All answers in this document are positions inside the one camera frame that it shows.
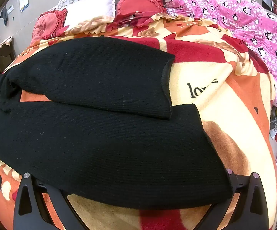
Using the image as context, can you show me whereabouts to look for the black knit pants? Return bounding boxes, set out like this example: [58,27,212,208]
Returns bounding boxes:
[0,37,232,209]

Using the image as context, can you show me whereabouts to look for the red orange love blanket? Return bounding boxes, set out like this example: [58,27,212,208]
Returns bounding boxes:
[0,14,277,229]

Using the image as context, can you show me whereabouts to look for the pink penguin quilt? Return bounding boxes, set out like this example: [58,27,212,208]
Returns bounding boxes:
[163,0,277,107]

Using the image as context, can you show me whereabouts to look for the left red ruffled cushion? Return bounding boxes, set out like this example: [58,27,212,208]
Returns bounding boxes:
[30,9,68,45]

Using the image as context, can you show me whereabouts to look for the red ruffled cushion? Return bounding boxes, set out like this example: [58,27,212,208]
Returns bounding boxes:
[30,9,68,45]
[106,0,167,31]

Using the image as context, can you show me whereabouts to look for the white pillow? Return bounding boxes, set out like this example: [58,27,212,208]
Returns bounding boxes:
[64,0,116,27]

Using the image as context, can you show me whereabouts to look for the right red ruffled cushion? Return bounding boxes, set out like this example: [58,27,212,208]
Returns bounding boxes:
[106,0,167,31]

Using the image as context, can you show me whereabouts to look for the dark cloth on wall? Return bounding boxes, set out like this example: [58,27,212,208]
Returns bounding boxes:
[0,6,8,26]

